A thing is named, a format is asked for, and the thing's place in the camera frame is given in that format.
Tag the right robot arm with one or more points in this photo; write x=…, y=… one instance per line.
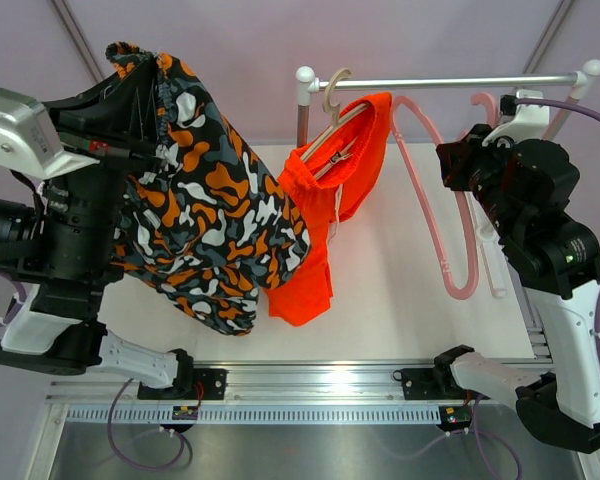
x=557, y=260

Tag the orange shorts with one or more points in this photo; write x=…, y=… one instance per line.
x=328, y=180

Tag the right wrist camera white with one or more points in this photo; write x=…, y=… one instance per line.
x=520, y=121

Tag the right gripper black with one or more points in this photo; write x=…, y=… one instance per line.
x=458, y=157

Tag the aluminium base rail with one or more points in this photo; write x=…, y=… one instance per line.
x=267, y=394

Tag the camouflage patterned shorts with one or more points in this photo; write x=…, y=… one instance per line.
x=211, y=227

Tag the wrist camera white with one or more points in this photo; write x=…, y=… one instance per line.
x=29, y=143
x=520, y=121

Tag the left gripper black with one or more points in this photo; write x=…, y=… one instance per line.
x=111, y=122

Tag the silver clothes rack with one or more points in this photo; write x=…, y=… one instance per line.
x=579, y=82

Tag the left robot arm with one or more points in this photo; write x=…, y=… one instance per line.
x=62, y=246

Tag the beige hanger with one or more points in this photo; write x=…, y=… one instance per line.
x=309, y=83

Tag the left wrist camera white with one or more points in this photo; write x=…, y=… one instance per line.
x=29, y=143

